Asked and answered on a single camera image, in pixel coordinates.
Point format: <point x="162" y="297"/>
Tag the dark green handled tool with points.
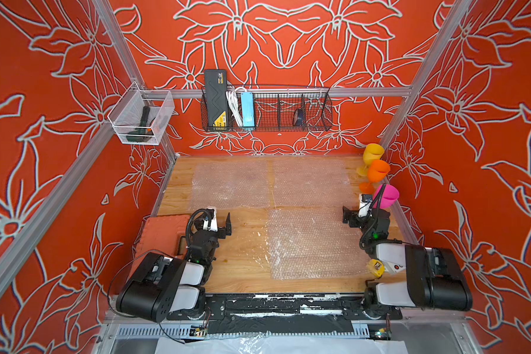
<point x="142" y="133"/>

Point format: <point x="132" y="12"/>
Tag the light blue power bank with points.
<point x="248" y="112"/>

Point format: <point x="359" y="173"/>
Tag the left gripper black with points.
<point x="220" y="234"/>

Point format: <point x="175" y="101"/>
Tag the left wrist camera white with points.
<point x="210" y="221"/>

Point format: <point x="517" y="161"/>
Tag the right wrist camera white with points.
<point x="365" y="202"/>

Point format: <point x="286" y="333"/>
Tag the white button control box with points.
<point x="394" y="268"/>

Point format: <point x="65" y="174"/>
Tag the orange plastic tool case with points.
<point x="162" y="233"/>

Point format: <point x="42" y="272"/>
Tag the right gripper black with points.
<point x="354" y="215"/>

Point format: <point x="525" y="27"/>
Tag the yellow plastic wine glass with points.
<point x="372" y="152"/>

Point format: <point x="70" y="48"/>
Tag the pink plastic wine glass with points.
<point x="389" y="195"/>

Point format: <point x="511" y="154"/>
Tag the white plastic sheet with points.
<point x="282" y="344"/>

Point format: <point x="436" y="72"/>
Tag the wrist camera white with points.
<point x="365" y="202"/>
<point x="210" y="221"/>

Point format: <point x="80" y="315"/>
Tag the bubble pink glass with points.
<point x="230" y="184"/>

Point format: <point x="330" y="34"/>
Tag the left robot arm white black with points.
<point x="161" y="284"/>

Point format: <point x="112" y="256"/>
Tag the black yellow device box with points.
<point x="216" y="98"/>

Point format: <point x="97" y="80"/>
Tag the orange plastic wine glass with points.
<point x="377" y="171"/>

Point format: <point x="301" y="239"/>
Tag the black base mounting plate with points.
<point x="231" y="314"/>

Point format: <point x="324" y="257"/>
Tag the clear bubble wrap sheet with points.
<point x="310" y="181"/>

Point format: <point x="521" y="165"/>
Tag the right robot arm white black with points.
<point x="434" y="280"/>

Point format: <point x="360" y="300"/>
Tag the yellow tape measure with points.
<point x="376" y="268"/>

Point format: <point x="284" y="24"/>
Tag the clear acrylic wall bin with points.
<point x="126" y="114"/>

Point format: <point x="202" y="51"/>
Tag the black wire wall basket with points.
<point x="274" y="107"/>

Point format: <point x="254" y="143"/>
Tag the bubble orange glass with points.
<point x="313" y="244"/>

